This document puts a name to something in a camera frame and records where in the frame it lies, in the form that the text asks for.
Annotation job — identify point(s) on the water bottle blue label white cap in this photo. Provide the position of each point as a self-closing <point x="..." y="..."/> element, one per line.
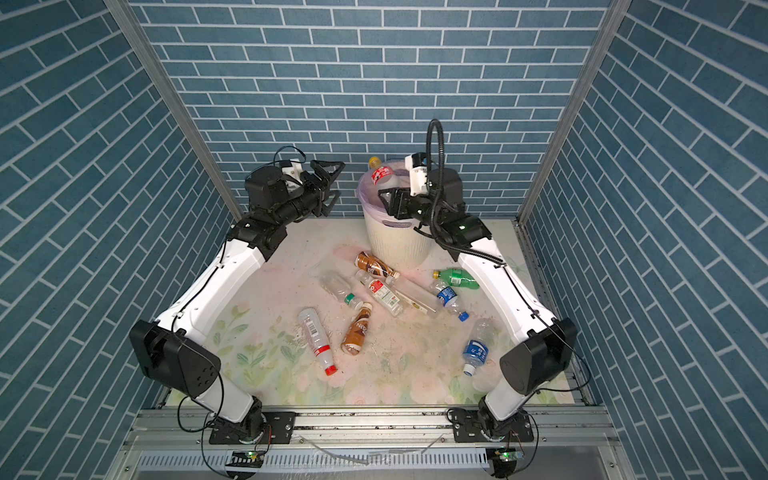
<point x="477" y="347"/>

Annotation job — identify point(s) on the clear bottle blue cap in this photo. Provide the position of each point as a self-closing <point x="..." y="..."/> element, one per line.
<point x="449" y="299"/>

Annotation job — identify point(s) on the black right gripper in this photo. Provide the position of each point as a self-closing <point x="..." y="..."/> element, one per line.
<point x="403" y="200"/>

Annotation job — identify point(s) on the frosted clear tall bottle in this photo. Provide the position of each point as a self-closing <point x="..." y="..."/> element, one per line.
<point x="419" y="298"/>

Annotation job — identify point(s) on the aluminium front rail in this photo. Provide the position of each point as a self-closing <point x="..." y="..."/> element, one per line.
<point x="397" y="427"/>

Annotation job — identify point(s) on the brown drink bottle upper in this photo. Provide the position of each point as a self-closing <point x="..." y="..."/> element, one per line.
<point x="375" y="266"/>

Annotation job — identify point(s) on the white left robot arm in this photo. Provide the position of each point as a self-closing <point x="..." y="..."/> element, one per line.
<point x="170" y="349"/>

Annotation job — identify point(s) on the brown drink bottle lower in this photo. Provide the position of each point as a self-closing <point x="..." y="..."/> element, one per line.
<point x="356" y="334"/>

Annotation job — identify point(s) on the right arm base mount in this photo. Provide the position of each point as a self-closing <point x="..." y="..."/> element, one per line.
<point x="475" y="426"/>

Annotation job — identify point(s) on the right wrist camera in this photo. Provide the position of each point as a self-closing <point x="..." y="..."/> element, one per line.
<point x="416" y="165"/>

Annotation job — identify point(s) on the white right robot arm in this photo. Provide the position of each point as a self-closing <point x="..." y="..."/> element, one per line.
<point x="543" y="345"/>

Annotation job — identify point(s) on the clear bottle green cap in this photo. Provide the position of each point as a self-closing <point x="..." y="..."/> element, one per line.
<point x="337" y="285"/>

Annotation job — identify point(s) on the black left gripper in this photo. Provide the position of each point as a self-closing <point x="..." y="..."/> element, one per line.
<point x="318" y="196"/>

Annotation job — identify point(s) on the green soda bottle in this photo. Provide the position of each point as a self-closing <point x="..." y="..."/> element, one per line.
<point x="456" y="277"/>

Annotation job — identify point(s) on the clear bottle red label yellow cap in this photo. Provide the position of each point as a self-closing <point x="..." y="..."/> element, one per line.
<point x="383" y="175"/>

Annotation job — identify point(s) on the brown drink bottle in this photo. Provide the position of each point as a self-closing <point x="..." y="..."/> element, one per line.
<point x="375" y="266"/>
<point x="356" y="334"/>

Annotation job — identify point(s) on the clear bottle red white label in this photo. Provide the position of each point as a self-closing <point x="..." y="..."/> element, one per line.
<point x="380" y="292"/>

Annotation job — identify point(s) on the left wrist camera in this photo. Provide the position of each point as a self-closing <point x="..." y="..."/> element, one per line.
<point x="292" y="168"/>

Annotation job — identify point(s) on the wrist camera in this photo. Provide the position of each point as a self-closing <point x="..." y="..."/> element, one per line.
<point x="416" y="165"/>
<point x="292" y="168"/>

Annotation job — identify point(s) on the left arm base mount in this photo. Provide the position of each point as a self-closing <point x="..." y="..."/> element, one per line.
<point x="258" y="427"/>

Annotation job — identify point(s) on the white bin with pink liner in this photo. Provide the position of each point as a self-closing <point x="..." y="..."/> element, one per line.
<point x="393" y="241"/>

